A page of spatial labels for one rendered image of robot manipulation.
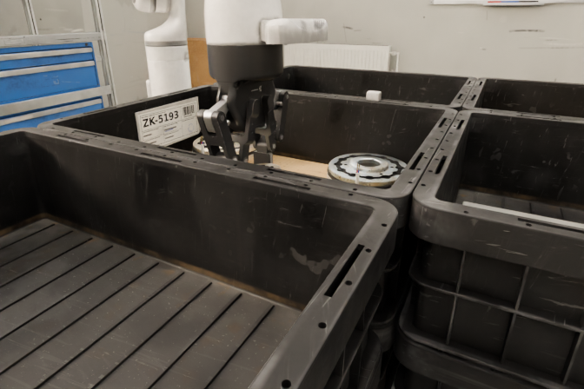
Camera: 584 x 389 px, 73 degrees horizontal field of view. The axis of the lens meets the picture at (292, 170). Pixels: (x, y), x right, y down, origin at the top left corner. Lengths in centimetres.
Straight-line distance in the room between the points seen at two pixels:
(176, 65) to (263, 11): 57
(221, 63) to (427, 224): 23
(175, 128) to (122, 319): 35
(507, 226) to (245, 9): 27
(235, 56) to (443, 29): 330
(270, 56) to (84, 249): 26
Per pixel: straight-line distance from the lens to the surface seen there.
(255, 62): 38
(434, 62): 366
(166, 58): 93
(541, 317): 30
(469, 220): 26
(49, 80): 262
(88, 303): 37
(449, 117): 49
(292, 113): 60
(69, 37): 267
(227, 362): 29
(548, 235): 26
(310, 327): 16
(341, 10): 383
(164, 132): 61
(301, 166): 58
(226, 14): 38
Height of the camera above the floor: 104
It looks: 22 degrees down
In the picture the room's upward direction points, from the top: straight up
